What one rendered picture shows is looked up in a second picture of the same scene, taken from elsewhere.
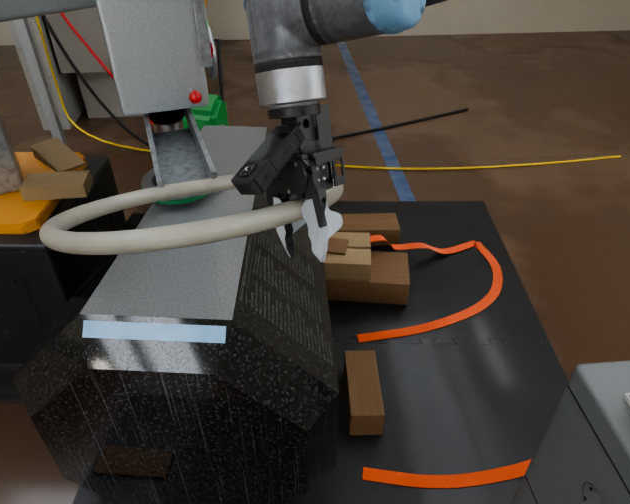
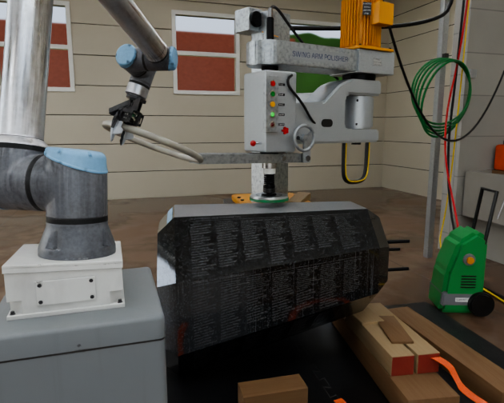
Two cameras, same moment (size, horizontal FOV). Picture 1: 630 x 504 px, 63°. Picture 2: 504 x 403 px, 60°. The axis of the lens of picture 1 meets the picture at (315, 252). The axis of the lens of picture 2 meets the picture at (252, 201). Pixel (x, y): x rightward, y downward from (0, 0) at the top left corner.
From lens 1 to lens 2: 2.11 m
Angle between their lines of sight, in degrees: 74
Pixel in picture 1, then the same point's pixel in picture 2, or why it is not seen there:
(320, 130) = (134, 104)
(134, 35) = (250, 115)
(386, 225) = (498, 383)
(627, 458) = not seen: hidden behind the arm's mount
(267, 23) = not seen: hidden behind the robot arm
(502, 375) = not seen: outside the picture
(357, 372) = (279, 381)
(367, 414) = (242, 389)
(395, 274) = (415, 390)
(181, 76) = (258, 135)
